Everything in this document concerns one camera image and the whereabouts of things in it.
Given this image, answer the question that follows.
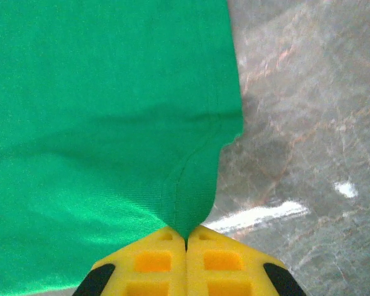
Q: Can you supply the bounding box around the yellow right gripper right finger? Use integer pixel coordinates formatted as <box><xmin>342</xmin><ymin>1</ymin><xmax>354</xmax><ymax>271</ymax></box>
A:
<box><xmin>184</xmin><ymin>224</ymin><xmax>308</xmax><ymax>296</ymax></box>

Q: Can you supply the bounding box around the green t-shirt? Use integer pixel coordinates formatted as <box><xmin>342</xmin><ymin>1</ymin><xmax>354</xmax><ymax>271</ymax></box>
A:
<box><xmin>0</xmin><ymin>0</ymin><xmax>245</xmax><ymax>294</ymax></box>

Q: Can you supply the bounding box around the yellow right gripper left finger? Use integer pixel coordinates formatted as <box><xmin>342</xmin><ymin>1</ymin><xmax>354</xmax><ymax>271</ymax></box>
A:
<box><xmin>72</xmin><ymin>224</ymin><xmax>186</xmax><ymax>296</ymax></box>

